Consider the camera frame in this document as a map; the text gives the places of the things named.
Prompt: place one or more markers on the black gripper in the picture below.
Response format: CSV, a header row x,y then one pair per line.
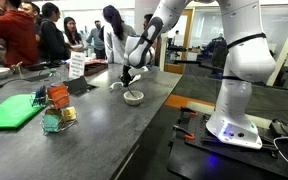
x,y
126,72

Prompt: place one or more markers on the ponytail woman in grey hoodie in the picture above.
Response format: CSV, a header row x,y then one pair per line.
x,y
115,40

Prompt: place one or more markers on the long-haired woman in white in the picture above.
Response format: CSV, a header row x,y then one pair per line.
x,y
72,31

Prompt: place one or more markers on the man in grey-green shirt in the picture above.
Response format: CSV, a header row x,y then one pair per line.
x,y
96,38

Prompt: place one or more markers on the black folding stand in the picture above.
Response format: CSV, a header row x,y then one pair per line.
x,y
77,85

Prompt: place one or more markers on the white curved object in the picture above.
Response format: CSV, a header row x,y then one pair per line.
x,y
115,85

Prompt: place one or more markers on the wooden door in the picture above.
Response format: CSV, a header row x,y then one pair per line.
x,y
174,68

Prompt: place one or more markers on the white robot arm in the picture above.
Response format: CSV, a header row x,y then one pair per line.
x,y
247,63

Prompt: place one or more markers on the white bowl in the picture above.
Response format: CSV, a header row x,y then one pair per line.
x,y
134,99

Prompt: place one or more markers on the black box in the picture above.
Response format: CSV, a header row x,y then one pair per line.
x,y
284,128

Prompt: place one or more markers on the person in red sweater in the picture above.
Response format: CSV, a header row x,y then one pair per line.
x,y
15,36

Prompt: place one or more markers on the blue object in rack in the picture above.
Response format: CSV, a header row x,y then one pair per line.
x,y
40,96

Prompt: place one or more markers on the person in black jacket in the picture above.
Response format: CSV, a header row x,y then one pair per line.
x,y
54,40

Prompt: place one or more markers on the dark office chair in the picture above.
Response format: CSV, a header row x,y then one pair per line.
x,y
219,55

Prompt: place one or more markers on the orange block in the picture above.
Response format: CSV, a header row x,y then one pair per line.
x,y
58,96

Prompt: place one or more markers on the perforated robot mounting plate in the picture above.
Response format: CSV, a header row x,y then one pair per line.
x,y
200,128

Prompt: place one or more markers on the yellow block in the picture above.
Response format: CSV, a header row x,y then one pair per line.
x,y
69,114

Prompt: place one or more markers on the white sign card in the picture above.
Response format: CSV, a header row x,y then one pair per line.
x,y
77,65

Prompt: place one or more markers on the brown tray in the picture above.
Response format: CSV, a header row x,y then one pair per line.
x,y
95,67

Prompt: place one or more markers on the person in dark pink shirt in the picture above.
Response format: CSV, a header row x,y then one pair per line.
x,y
148,20

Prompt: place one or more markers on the teal block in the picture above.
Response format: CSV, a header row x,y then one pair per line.
x,y
52,121

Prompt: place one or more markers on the blue pen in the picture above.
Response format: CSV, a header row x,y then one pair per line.
x,y
132,92

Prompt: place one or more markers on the clear plastic bottle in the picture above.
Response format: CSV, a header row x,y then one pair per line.
x,y
54,78

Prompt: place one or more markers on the man with glasses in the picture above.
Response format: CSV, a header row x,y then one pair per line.
x,y
30,9

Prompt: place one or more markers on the green cloth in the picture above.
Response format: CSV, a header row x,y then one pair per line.
x,y
10,111

